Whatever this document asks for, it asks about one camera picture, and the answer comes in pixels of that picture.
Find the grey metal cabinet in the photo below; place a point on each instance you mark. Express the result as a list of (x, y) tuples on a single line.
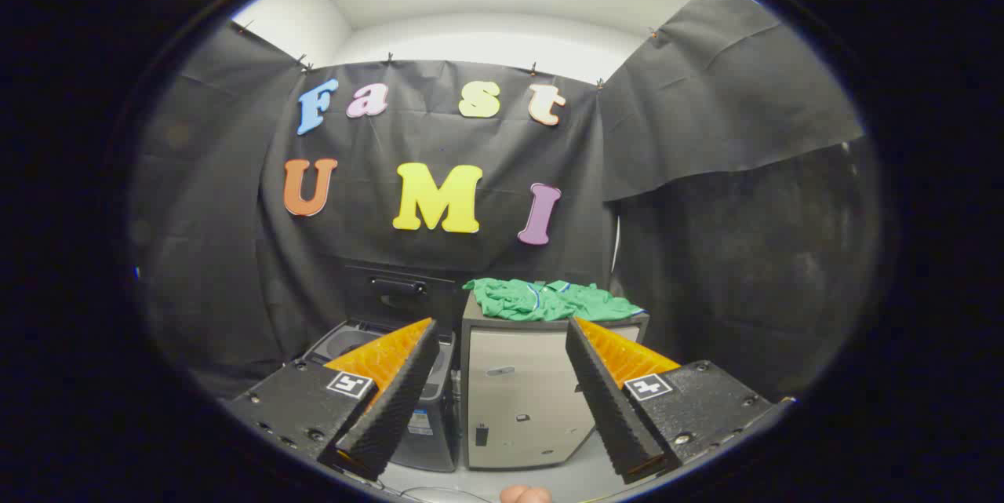
[(518, 393)]

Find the green shirt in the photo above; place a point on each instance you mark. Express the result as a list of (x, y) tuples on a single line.
[(549, 300)]

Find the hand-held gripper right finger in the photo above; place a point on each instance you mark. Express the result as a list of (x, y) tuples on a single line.
[(608, 409)]

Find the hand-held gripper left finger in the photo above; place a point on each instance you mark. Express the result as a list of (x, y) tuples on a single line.
[(392, 409)]

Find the black backdrop cloth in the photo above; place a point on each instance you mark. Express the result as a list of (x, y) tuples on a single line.
[(439, 150)]

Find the dark grey washing machine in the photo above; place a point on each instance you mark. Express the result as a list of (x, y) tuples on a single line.
[(392, 295)]

